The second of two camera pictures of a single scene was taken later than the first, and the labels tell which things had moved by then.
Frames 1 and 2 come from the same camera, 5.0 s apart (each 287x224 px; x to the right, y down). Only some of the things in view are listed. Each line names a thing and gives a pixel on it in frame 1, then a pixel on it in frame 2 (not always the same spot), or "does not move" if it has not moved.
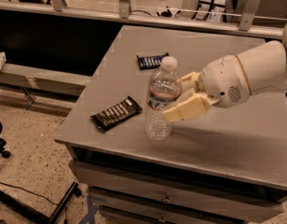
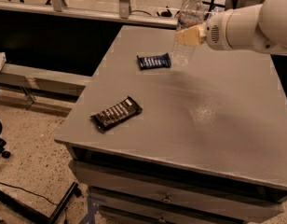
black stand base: [37, 214] does not move
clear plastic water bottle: [164, 87] to [192, 14]
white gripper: [222, 79] to [216, 34]
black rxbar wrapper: [123, 110] does not move
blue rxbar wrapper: [151, 62] does not move
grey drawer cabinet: [220, 164] does not move
